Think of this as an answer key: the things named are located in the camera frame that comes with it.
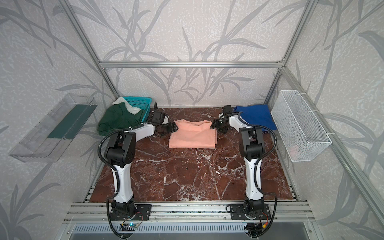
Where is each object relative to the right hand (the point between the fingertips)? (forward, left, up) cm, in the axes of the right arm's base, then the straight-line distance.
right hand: (214, 124), depth 106 cm
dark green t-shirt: (+6, +70, +3) cm, 70 cm away
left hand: (-1, +27, +2) cm, 27 cm away
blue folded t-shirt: (+14, -36, -6) cm, 39 cm away
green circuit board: (-60, +45, -4) cm, 75 cm away
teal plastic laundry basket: (+18, +55, +4) cm, 58 cm away
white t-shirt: (+15, +66, 0) cm, 68 cm away
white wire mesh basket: (-32, -33, +32) cm, 56 cm away
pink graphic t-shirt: (-8, +15, -1) cm, 17 cm away
